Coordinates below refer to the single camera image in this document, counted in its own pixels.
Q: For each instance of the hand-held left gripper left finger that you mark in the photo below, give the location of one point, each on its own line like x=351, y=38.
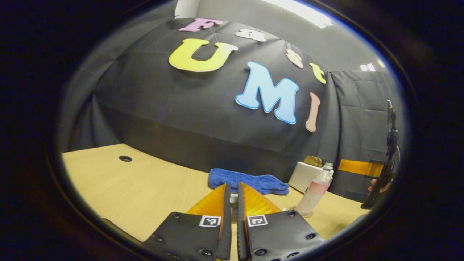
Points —
x=227, y=224

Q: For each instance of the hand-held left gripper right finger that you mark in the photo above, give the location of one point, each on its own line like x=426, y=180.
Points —
x=241, y=232

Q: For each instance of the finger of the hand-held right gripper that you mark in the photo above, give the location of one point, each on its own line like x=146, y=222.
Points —
x=359, y=168

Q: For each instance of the clear plastic water bottle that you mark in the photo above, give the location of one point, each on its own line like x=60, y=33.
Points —
x=317, y=188

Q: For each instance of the brown toast slice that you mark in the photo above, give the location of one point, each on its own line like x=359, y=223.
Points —
x=319, y=162
x=310, y=161

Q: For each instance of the blue towel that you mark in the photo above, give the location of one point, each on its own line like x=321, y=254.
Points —
x=246, y=179

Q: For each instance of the white toaster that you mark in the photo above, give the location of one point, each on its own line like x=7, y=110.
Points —
x=302, y=177

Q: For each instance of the ceiling light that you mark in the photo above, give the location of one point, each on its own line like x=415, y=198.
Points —
x=297, y=11
x=367, y=67

